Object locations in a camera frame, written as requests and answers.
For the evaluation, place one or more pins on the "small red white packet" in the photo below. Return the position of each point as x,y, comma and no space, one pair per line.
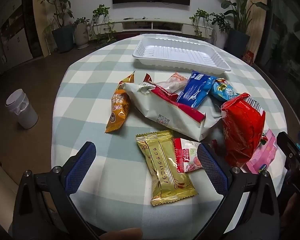
186,155

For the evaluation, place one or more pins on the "trailing pothos plant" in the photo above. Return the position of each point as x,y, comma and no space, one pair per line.
102,22
200,20

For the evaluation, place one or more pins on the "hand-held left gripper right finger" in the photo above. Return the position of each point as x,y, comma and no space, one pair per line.
212,167

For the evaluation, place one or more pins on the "long red snack packet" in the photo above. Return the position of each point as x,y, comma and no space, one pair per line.
185,108

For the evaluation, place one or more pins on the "white plastic tray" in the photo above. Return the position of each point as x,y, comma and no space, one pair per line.
180,52

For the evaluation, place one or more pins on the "clear pink snack packet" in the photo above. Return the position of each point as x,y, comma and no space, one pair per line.
172,82

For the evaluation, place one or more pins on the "white trash bin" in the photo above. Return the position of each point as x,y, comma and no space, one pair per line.
25,112

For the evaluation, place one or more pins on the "tall plant in dark pot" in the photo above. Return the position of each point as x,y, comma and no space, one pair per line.
62,37

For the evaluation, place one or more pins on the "person's left hand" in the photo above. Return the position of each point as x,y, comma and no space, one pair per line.
125,235

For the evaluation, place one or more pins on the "plant in white pot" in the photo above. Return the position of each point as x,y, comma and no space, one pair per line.
220,25
82,35

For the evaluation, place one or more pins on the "beige curtain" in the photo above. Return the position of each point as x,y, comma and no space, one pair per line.
258,17

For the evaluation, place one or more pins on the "green checked tablecloth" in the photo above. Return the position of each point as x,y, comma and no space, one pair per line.
102,135

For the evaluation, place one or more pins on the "large red snack bag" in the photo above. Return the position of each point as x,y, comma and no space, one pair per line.
240,130

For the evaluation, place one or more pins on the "dark blue snack packet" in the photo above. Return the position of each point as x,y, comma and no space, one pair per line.
193,90

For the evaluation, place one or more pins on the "white low television cabinet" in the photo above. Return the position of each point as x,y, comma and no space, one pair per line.
140,25

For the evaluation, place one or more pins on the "large-leaf plant in dark pot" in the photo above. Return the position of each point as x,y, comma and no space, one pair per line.
238,40

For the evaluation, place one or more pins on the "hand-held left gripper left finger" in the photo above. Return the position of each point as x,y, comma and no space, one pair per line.
82,165

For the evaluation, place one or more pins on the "red box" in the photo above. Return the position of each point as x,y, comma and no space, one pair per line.
248,58

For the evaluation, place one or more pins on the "orange snack packet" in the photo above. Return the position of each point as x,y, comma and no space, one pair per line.
118,105

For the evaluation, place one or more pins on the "white paper snack bag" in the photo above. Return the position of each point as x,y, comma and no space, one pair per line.
145,105

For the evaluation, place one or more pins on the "gold snack packet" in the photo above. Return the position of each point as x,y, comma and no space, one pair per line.
165,165

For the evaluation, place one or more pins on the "white storage cabinet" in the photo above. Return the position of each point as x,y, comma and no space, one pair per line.
12,42

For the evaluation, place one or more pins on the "light blue chips bag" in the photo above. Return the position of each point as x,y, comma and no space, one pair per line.
223,91

